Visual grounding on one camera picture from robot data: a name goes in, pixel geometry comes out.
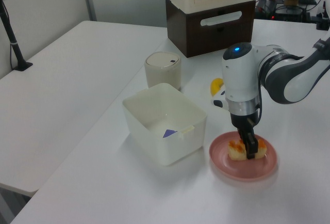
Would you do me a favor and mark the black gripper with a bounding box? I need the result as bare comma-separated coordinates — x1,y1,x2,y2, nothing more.
229,111,259,161

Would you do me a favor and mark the orange glazed bread loaf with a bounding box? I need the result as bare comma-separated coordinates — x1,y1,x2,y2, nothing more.
227,137,267,163

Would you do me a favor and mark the pink round plate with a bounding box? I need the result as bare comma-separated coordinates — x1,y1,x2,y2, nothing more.
208,131,281,183

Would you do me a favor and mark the yellow banana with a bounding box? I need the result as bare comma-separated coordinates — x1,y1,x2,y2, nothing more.
209,77,225,97

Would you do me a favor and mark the white plastic container box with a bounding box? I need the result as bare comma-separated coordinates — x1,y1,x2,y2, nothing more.
122,83,208,167

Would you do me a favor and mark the cream lidded trash can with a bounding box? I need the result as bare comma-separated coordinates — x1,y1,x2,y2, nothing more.
144,51,183,92

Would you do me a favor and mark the dark brown drawer box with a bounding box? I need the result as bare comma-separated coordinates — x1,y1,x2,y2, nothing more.
165,0,257,58

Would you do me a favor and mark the black electronics box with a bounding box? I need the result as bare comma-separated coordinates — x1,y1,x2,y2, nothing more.
256,1,312,22

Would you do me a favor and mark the black pole with foot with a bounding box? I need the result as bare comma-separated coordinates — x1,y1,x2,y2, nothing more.
0,0,34,72

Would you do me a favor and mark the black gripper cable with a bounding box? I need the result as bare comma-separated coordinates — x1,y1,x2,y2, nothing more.
256,51,264,128

